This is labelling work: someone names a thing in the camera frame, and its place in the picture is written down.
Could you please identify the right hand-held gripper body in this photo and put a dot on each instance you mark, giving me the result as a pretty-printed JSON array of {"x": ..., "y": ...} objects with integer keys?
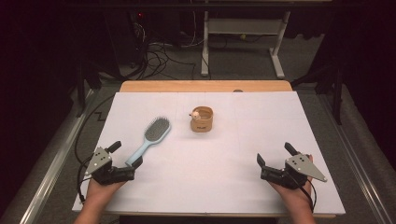
[{"x": 289, "y": 177}]

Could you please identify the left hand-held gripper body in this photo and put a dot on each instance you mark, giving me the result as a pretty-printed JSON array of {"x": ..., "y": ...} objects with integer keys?
[{"x": 107, "y": 174}]

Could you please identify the light blue hairbrush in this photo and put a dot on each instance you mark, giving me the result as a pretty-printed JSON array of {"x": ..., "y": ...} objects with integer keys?
[{"x": 157, "y": 132}]

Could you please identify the person's right hand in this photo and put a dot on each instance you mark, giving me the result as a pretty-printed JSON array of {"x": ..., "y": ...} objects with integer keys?
[{"x": 294, "y": 194}]

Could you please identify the person's left hand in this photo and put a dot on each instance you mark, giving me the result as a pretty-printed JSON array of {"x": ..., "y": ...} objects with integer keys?
[{"x": 99, "y": 190}]

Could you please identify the white board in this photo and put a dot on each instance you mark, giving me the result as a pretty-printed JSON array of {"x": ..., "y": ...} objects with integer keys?
[{"x": 202, "y": 174}]

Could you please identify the black metal stand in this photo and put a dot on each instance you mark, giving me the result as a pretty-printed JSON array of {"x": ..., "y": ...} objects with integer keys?
[
  {"x": 81, "y": 90},
  {"x": 336, "y": 93}
]

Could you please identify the wooden cup with small figure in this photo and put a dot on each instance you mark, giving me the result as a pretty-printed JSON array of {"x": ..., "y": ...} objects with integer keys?
[{"x": 202, "y": 123}]

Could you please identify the wooden table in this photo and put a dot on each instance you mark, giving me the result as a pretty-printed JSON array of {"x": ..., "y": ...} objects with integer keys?
[{"x": 202, "y": 86}]

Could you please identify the dark equipment with red light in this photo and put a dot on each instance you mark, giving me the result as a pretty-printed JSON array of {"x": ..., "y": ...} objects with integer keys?
[{"x": 124, "y": 37}]

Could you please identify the white metal stand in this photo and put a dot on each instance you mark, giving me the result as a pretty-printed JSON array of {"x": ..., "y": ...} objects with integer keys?
[{"x": 243, "y": 26}]

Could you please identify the aluminium floor rail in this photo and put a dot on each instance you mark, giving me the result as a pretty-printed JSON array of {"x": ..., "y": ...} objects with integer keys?
[
  {"x": 53, "y": 168},
  {"x": 358, "y": 155}
]

